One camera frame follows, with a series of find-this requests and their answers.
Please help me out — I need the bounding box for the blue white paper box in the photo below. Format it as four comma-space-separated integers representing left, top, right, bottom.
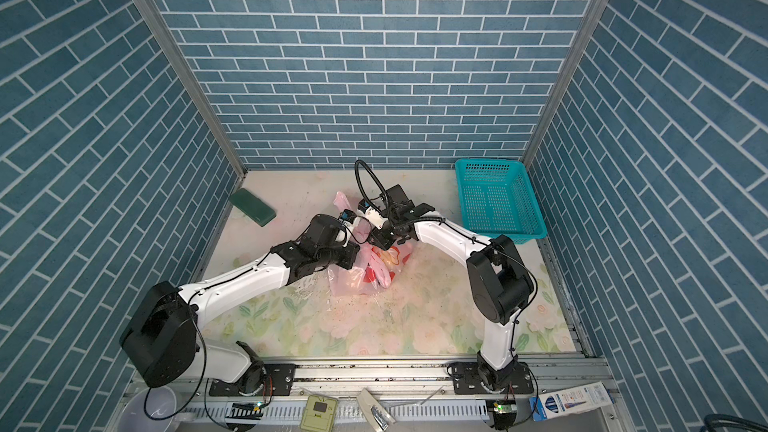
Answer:
529, 382, 613, 422

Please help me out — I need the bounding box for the pink plastic bag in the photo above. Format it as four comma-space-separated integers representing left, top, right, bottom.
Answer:
328, 192, 415, 296

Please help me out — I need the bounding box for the white plastic bowl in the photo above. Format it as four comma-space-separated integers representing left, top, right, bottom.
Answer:
116, 386, 179, 432

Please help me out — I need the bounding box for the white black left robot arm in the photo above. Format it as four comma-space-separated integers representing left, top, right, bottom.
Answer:
120, 210, 360, 395

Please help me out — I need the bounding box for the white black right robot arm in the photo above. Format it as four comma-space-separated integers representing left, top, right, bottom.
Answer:
357, 185, 537, 391

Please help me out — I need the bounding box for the white small device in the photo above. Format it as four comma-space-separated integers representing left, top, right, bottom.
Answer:
356, 389, 396, 432

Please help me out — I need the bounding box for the grey aluminium corner post right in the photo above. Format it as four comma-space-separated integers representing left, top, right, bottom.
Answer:
522, 0, 609, 169

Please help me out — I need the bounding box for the grey aluminium corner post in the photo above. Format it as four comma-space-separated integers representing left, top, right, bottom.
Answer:
132, 0, 247, 179
522, 0, 609, 169

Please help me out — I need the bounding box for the green digital timer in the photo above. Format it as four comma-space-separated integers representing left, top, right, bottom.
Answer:
300, 395, 339, 432

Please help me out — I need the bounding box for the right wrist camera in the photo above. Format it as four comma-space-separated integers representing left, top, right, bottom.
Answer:
358, 206, 386, 228

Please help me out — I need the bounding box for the grey aluminium corner post left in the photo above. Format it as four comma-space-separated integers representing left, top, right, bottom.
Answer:
132, 0, 247, 179

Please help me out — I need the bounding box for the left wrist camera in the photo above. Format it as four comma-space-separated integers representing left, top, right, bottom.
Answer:
339, 209, 359, 229

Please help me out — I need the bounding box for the teal plastic basket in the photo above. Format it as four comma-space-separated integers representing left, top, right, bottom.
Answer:
455, 159, 548, 244

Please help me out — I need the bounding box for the green rectangular box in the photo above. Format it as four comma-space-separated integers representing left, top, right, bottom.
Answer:
229, 188, 277, 227

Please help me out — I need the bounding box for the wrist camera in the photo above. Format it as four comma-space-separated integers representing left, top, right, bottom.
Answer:
358, 206, 386, 228
339, 209, 359, 229

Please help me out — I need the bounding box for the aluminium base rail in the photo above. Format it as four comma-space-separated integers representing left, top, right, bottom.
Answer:
203, 356, 613, 400

